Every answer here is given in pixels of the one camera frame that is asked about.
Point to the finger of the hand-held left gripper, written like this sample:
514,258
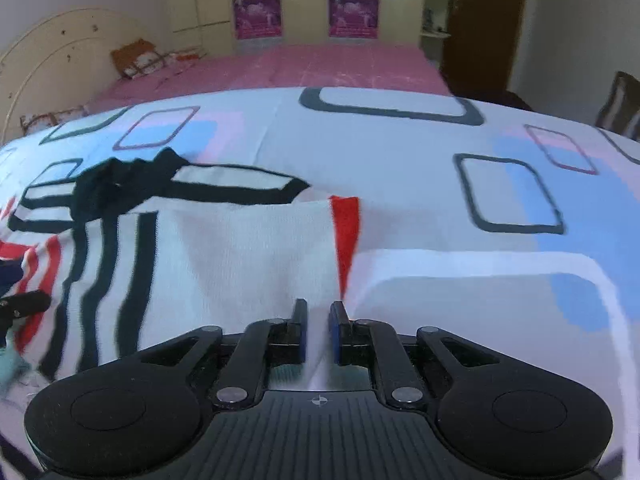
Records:
22,305

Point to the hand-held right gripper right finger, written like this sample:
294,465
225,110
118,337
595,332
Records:
335,345

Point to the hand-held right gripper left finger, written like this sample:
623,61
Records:
300,347

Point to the black white red striped sweater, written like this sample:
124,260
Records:
225,255

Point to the navy cloth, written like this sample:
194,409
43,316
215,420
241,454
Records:
9,275

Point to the teal cloth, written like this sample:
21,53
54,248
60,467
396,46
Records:
11,372

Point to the geometric print bed blanket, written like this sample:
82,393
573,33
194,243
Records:
450,280

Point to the floral pillow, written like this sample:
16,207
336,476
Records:
172,59
52,119

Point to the cream wooden headboard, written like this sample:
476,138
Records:
55,55

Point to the orange pillow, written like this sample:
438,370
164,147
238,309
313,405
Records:
131,54

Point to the pink bedspread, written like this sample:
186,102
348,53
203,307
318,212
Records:
320,67

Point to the cream wardrobe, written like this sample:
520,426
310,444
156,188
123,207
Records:
305,10

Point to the cream corner shelf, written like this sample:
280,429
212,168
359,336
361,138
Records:
436,7

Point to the brown wooden door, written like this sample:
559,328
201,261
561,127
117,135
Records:
482,25

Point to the brown wooden chair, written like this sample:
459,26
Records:
620,107

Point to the magenta wall poster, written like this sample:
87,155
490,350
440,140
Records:
256,12
353,11

